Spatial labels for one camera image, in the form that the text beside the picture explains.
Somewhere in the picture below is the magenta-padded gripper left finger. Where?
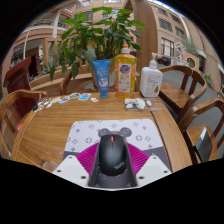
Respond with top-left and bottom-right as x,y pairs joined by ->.
52,143 -> 101,188

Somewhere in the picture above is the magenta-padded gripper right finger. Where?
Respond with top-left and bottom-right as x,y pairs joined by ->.
126,143 -> 173,188

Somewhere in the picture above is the black computer mouse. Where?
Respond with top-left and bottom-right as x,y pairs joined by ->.
97,133 -> 129,177

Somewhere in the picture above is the grey white printed mouse pad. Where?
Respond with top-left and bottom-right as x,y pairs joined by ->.
63,118 -> 172,188

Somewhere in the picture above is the wooden armchair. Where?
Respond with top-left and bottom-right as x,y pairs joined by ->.
178,97 -> 224,165
158,65 -> 208,124
59,68 -> 98,96
0,89 -> 49,161

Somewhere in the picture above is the clear bag with white items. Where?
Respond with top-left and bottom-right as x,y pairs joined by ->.
124,97 -> 164,112

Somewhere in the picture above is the white pump bottle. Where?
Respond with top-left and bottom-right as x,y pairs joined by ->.
139,52 -> 164,98

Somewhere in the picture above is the blue squeeze tube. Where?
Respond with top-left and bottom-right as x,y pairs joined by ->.
92,59 -> 112,99

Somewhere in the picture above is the yellow dish soap bottle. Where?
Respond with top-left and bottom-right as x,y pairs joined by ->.
114,44 -> 138,99

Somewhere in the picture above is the yellow flowering potted plant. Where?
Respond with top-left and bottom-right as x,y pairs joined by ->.
203,72 -> 214,88

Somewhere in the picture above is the dark red wooden lectern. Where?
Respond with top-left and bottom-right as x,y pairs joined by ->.
3,56 -> 34,118

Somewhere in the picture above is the white sculpture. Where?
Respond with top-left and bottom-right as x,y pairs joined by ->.
174,41 -> 188,61

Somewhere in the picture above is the wooden pillar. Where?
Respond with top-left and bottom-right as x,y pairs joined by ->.
128,0 -> 161,73

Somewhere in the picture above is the large green potted plant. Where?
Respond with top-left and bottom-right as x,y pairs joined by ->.
48,6 -> 146,88

